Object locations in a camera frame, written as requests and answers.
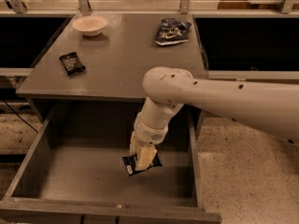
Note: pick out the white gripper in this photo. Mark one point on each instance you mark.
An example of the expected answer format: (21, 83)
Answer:
(149, 134)

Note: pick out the dark blue rxbar wrapper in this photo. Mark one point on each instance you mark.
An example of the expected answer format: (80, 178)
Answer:
(131, 161)

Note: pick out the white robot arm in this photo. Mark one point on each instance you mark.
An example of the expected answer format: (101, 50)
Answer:
(267, 107)

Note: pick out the grey open top drawer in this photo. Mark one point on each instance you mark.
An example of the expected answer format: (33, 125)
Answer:
(73, 173)

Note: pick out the grey cabinet with counter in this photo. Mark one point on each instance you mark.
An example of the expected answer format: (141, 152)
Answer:
(104, 98)

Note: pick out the black snack bar wrapper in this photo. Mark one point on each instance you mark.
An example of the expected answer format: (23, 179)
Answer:
(71, 63)

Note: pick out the blue chip bag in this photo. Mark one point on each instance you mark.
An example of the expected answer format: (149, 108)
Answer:
(172, 31)

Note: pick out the white ceramic bowl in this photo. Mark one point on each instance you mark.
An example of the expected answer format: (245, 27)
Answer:
(90, 25)

